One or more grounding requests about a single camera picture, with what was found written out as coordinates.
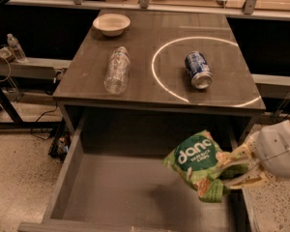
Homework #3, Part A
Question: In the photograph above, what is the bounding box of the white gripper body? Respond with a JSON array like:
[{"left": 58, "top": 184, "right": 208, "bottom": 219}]
[{"left": 246, "top": 120, "right": 290, "bottom": 179}]

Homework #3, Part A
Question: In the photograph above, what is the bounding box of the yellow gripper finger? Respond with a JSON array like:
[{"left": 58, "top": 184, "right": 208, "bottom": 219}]
[
  {"left": 217, "top": 144, "right": 252, "bottom": 173},
  {"left": 223, "top": 170, "right": 271, "bottom": 189}
]

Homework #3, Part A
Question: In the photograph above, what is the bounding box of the green rice chip bag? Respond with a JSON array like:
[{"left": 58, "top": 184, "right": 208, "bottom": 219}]
[{"left": 163, "top": 130, "right": 248, "bottom": 203}]

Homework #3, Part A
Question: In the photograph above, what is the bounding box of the open grey top drawer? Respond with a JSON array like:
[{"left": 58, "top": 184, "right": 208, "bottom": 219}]
[{"left": 18, "top": 108, "right": 252, "bottom": 232}]

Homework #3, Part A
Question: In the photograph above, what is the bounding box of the grey wooden drawer cabinet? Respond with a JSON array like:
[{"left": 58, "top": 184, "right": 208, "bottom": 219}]
[{"left": 53, "top": 11, "right": 265, "bottom": 141}]

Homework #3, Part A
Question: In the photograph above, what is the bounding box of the blue soda can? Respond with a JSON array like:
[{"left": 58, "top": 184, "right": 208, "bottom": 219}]
[{"left": 185, "top": 51, "right": 213, "bottom": 90}]

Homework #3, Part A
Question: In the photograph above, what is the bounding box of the clear plastic water bottle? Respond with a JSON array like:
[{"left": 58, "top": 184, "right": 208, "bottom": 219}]
[{"left": 104, "top": 46, "right": 131, "bottom": 95}]

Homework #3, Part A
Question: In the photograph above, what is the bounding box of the white paper bowl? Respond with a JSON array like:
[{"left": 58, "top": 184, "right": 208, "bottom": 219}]
[{"left": 93, "top": 14, "right": 131, "bottom": 37}]

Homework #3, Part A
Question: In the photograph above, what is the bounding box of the grey metal side bench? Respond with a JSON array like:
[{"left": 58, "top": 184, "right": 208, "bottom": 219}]
[{"left": 0, "top": 58, "right": 71, "bottom": 130}]

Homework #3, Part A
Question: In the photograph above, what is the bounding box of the small water bottle on bench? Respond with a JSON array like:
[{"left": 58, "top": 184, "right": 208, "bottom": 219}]
[{"left": 7, "top": 34, "right": 27, "bottom": 63}]

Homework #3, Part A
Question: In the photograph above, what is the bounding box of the white device on bench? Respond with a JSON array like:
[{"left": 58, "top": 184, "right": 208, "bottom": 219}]
[{"left": 0, "top": 44, "right": 14, "bottom": 62}]

